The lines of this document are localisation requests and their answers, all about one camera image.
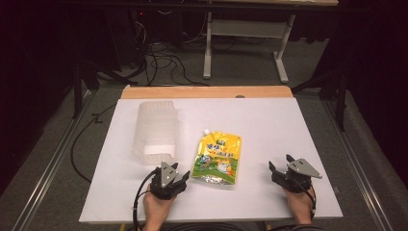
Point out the white table sheet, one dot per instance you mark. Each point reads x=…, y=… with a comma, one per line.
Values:
x=263, y=134

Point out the person's left hand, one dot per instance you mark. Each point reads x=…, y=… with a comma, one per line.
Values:
x=156, y=207

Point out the person's dark clothing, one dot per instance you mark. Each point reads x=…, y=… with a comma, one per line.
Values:
x=211, y=226

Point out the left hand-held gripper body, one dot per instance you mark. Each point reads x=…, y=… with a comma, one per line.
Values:
x=162, y=189

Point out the black metal stand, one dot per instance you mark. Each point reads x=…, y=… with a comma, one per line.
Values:
x=333, y=93
x=85, y=80

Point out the person's right hand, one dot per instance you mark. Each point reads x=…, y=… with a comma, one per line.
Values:
x=300, y=205

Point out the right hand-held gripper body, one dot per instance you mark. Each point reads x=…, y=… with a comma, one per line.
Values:
x=296, y=178

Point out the aluminium floor rail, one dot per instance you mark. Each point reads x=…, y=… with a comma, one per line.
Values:
x=48, y=170
x=356, y=154

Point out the yellow spouted food pouch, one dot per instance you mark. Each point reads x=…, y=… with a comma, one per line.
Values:
x=218, y=157

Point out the translucent plastic container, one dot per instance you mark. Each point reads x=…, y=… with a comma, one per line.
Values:
x=156, y=133

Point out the white metal desk frame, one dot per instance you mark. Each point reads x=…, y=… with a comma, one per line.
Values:
x=247, y=29

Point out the grey round table grommet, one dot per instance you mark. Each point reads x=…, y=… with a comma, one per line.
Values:
x=239, y=96

